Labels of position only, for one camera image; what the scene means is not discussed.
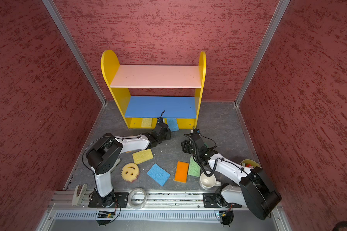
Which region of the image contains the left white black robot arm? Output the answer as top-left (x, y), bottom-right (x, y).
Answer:
top-left (86, 122), bottom-right (171, 200)

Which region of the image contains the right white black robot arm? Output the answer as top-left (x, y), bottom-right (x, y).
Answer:
top-left (181, 130), bottom-right (282, 220)

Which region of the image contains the blue lower shelf board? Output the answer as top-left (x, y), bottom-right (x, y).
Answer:
top-left (124, 96), bottom-right (197, 118)

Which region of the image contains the yellow shelf unit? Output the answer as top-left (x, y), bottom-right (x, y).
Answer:
top-left (101, 50), bottom-right (207, 130)

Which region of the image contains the pink upper shelf board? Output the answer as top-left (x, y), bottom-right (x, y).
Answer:
top-left (110, 65), bottom-right (206, 89)

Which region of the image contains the light green sponge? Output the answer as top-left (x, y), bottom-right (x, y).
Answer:
top-left (188, 157), bottom-right (201, 177)

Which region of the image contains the white ceramic mug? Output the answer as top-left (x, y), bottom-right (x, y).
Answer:
top-left (199, 172), bottom-right (221, 190)

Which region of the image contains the orange sponge centre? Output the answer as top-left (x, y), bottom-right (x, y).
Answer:
top-left (174, 161), bottom-right (189, 183)

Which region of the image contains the yellow cup with pens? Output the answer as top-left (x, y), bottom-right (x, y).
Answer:
top-left (240, 159), bottom-right (261, 169)

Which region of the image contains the yellow smiley face sponge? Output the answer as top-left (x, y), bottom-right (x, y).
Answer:
top-left (121, 163), bottom-right (140, 182)

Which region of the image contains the clear tape roll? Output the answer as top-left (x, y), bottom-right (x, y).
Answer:
top-left (128, 188), bottom-right (147, 210)

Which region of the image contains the beige stapler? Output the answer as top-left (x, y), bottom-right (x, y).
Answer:
top-left (72, 184), bottom-right (88, 207)

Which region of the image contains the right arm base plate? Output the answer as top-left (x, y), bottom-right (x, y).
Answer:
top-left (202, 192), bottom-right (243, 209)

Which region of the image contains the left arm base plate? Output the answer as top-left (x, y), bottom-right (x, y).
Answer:
top-left (88, 191), bottom-right (129, 208)

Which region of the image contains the aluminium rail front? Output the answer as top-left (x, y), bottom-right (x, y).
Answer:
top-left (47, 190), bottom-right (281, 211)

